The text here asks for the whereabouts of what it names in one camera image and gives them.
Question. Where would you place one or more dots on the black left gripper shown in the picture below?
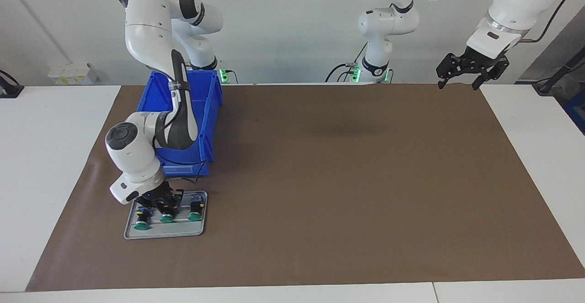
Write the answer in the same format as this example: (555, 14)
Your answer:
(480, 61)

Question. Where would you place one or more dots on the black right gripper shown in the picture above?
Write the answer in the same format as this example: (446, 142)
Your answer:
(164, 195)

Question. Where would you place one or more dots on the green push button switch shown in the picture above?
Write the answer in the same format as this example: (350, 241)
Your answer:
(141, 223)
(166, 217)
(195, 211)

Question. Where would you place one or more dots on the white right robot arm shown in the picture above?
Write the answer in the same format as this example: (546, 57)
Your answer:
(146, 24)

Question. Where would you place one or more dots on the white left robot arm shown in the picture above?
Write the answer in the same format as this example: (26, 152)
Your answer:
(388, 22)

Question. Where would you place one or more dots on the silver metal tray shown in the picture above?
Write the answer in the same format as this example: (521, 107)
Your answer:
(173, 231)

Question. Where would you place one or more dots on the black stand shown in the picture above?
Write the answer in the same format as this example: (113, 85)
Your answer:
(555, 79)

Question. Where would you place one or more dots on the blue plastic storage bin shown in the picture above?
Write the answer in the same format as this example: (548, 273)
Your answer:
(208, 111)

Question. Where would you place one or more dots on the blue crate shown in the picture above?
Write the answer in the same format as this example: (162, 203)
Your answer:
(577, 111)

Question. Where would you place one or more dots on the brown table mat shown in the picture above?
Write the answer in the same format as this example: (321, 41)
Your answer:
(343, 193)

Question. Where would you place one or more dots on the white wall socket box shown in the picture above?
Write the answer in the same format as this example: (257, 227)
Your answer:
(73, 73)

